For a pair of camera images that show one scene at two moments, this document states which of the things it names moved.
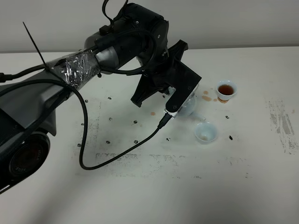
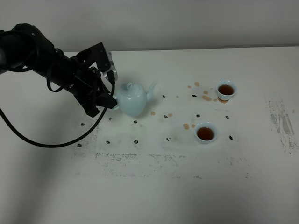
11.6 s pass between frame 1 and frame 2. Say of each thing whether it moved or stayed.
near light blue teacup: stayed
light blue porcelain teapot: moved
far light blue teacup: stayed
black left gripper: moved
